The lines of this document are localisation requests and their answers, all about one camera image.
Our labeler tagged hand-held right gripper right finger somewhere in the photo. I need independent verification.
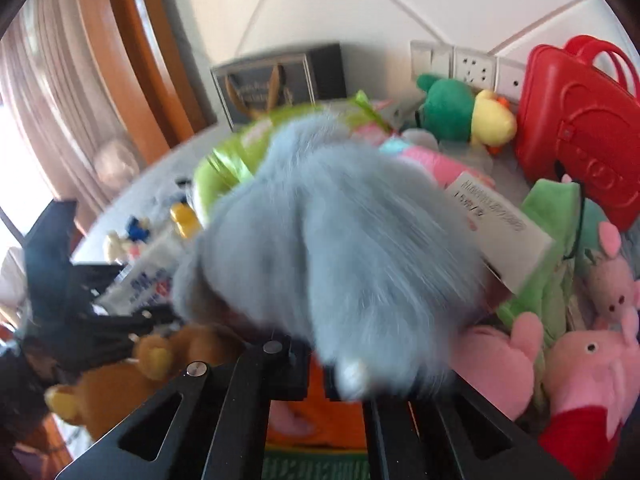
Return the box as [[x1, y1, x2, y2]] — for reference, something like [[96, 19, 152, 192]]
[[322, 360, 576, 480]]

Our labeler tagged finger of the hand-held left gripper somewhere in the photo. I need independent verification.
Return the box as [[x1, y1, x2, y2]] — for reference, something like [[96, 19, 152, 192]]
[[70, 262, 126, 292], [60, 305, 176, 361]]

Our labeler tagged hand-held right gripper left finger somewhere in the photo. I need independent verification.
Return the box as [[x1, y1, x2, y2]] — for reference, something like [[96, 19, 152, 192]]
[[55, 332, 313, 480]]

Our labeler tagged white tube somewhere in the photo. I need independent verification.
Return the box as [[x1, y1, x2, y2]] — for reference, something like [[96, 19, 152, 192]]
[[95, 237, 188, 313]]

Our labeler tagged grey furry plush toy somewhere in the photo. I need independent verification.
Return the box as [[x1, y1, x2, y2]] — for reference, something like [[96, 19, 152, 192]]
[[172, 112, 488, 401]]

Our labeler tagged small white toy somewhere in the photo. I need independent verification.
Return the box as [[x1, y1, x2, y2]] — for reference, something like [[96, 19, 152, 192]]
[[102, 230, 132, 263]]

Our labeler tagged brown bear plush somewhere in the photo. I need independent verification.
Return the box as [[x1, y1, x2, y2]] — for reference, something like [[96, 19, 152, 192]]
[[45, 322, 246, 441]]

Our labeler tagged small blue toy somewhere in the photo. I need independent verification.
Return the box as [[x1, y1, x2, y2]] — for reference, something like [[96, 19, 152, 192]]
[[125, 215, 153, 241]]

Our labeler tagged large pink plush toy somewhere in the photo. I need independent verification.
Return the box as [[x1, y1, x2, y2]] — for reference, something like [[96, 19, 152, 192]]
[[457, 310, 545, 422]]

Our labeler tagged light green plastic packet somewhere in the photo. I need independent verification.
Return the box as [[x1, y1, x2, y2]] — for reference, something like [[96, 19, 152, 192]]
[[192, 92, 393, 213]]

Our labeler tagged beige curtain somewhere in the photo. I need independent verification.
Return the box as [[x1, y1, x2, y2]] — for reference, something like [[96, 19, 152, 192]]
[[0, 0, 151, 221]]

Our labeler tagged pink pig plush red dress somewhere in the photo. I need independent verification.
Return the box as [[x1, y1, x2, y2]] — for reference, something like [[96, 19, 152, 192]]
[[542, 305, 640, 480]]

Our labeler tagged white red print box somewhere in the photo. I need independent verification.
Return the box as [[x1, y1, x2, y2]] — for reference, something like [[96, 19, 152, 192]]
[[444, 170, 557, 293]]

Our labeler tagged small pink pig plush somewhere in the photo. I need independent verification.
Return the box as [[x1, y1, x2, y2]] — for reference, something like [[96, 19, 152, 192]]
[[586, 220, 640, 332]]

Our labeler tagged green frog plush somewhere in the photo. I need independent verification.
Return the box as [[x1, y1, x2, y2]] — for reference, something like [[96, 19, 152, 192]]
[[497, 179, 608, 348]]

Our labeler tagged dark framed box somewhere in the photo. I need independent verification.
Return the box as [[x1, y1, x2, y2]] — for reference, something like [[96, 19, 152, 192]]
[[210, 42, 348, 130]]

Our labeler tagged green yellow duck plush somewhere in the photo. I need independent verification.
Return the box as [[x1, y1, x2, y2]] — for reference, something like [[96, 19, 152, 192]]
[[416, 74, 518, 156]]

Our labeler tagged red plastic case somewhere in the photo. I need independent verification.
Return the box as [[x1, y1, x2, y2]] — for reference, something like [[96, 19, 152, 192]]
[[515, 35, 640, 233]]

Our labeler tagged wooden door frame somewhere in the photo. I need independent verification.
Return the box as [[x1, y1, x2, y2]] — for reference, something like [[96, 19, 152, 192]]
[[75, 0, 208, 161]]

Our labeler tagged white wall switch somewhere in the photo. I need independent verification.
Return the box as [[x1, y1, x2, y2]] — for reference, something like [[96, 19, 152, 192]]
[[410, 40, 455, 77]]

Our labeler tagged white wall socket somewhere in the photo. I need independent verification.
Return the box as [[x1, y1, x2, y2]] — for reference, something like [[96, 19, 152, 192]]
[[496, 57, 532, 103], [452, 46, 500, 92]]

